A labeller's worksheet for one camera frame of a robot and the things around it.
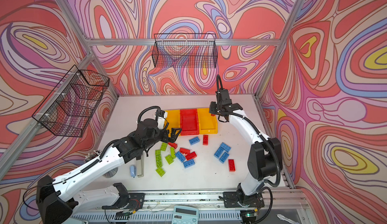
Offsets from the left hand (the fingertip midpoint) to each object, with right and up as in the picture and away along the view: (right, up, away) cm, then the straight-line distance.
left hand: (174, 126), depth 74 cm
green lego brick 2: (-9, -14, +16) cm, 23 cm away
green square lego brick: (-4, -21, +12) cm, 24 cm away
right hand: (+22, +8, +15) cm, 28 cm away
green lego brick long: (-11, -19, +13) cm, 26 cm away
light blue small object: (-24, -25, +7) cm, 35 cm away
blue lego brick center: (+1, -19, +13) cm, 23 cm away
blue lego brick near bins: (+10, -11, +19) cm, 24 cm away
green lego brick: (-3, -17, +14) cm, 23 cm away
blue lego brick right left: (+24, -17, +14) cm, 33 cm away
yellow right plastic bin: (+19, -1, +27) cm, 33 cm away
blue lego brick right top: (+29, -14, +16) cm, 36 cm away
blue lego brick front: (+7, -22, +10) cm, 25 cm away
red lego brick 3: (+8, -19, +13) cm, 24 cm away
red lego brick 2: (+31, -23, +10) cm, 40 cm away
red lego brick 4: (+4, -16, +14) cm, 22 cm away
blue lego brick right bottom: (+27, -20, +12) cm, 36 cm away
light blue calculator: (+6, -40, -6) cm, 41 cm away
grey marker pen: (-20, -23, +8) cm, 31 cm away
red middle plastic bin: (+6, 0, +27) cm, 27 cm away
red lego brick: (+17, -11, +21) cm, 29 cm away
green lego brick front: (-9, -25, +8) cm, 28 cm away
